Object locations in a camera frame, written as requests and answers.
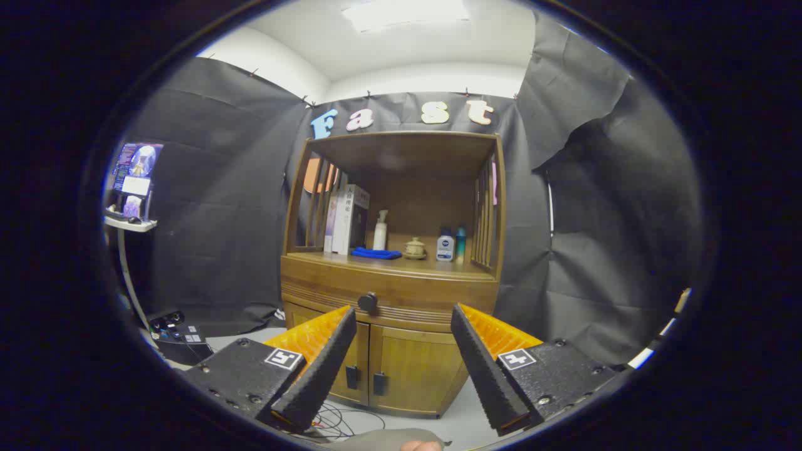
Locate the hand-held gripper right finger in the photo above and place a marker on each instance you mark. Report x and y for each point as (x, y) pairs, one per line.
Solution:
(485, 376)

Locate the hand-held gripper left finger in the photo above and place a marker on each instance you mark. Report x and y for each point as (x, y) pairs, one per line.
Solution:
(322, 376)

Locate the black drawer knob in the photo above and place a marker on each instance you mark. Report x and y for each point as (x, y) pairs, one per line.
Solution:
(367, 302)

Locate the wooden drawer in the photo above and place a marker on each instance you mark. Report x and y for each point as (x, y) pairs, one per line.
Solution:
(426, 291)

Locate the wooden cabinet door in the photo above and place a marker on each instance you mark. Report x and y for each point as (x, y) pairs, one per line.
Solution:
(360, 351)
(413, 369)

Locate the wooden countertop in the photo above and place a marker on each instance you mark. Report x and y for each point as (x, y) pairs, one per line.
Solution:
(401, 265)

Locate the wooden cabinet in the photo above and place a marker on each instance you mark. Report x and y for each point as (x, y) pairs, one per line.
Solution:
(426, 200)

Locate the blue folded cloth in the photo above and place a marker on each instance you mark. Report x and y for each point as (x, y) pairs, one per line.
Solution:
(376, 253)

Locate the white lotion bottle blue cap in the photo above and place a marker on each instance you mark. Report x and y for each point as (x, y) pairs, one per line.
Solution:
(445, 247)

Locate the teal bottle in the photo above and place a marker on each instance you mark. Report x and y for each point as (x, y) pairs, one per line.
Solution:
(461, 241)

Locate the black equipment box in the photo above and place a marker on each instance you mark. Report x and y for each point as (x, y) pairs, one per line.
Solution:
(182, 344)

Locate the beige lidded teacup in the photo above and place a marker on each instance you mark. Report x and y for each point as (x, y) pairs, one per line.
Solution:
(415, 248)

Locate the white pump bottle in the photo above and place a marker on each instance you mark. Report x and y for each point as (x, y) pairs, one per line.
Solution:
(380, 238)

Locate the thin purple book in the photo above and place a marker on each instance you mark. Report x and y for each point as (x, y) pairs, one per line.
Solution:
(329, 225)

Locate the white book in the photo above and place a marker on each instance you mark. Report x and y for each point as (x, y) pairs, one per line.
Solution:
(344, 219)

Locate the white stand shelf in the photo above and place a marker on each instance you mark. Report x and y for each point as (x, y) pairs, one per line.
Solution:
(131, 224)

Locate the ceiling light panel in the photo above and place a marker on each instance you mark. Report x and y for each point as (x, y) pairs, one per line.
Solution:
(407, 14)

